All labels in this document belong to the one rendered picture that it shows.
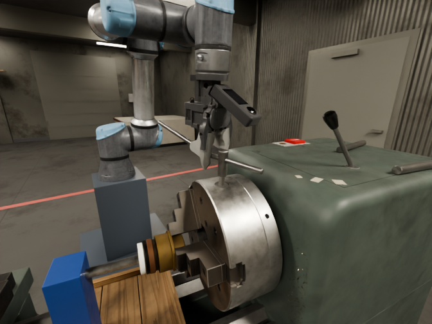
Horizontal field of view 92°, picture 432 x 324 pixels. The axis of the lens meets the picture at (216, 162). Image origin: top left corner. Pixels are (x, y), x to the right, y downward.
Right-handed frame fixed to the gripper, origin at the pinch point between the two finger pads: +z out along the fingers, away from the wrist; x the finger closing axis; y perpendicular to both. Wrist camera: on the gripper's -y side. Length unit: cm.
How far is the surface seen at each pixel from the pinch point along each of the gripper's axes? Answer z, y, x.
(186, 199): 10.8, 5.2, 5.1
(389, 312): 42, -46, -27
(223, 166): -1.0, -4.2, 2.6
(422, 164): -1, -40, -33
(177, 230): 15.8, 2.5, 10.9
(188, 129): 145, 462, -424
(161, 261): 18.4, 0.0, 17.7
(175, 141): 179, 473, -378
